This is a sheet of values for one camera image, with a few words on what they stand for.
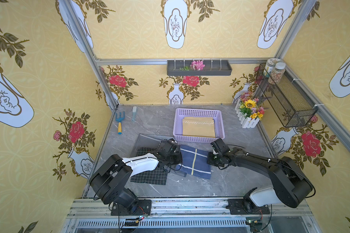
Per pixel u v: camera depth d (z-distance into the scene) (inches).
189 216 28.2
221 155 27.1
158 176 32.9
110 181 17.3
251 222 28.1
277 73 31.4
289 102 32.5
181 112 44.6
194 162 34.8
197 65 34.6
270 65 33.6
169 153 27.7
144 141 38.8
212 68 36.4
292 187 16.9
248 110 38.8
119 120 44.3
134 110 46.1
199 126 41.8
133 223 28.3
